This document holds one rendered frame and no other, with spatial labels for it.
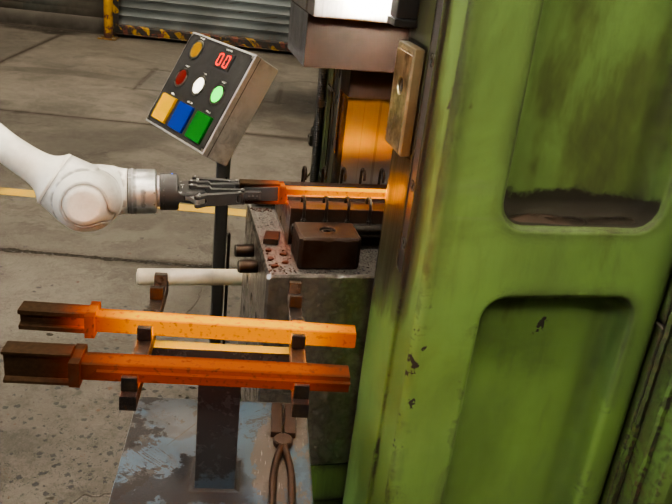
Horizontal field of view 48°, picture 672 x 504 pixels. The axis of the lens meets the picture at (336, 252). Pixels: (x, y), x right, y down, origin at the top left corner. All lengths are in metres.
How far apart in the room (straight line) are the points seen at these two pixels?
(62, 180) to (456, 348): 0.71
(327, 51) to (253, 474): 0.75
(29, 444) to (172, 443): 1.25
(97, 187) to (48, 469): 1.24
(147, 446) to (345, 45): 0.78
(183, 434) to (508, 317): 0.58
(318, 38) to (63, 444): 1.54
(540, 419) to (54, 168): 0.97
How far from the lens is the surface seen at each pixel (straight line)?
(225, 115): 1.91
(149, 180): 1.51
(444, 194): 1.11
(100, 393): 2.68
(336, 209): 1.52
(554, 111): 1.21
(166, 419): 1.34
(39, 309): 1.10
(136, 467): 1.24
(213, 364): 0.96
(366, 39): 1.44
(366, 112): 1.75
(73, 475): 2.36
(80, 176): 1.33
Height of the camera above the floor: 1.52
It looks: 24 degrees down
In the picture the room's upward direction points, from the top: 7 degrees clockwise
